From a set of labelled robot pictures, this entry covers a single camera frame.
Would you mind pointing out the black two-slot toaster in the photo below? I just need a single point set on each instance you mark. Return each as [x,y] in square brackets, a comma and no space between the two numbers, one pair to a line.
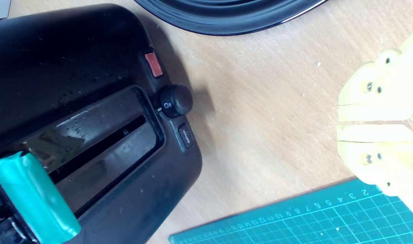
[74,67]

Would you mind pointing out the green cutting mat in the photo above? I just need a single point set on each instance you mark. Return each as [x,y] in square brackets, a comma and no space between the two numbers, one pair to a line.
[328,220]

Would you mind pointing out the black round plate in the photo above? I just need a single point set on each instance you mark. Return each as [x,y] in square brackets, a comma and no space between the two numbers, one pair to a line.
[227,17]

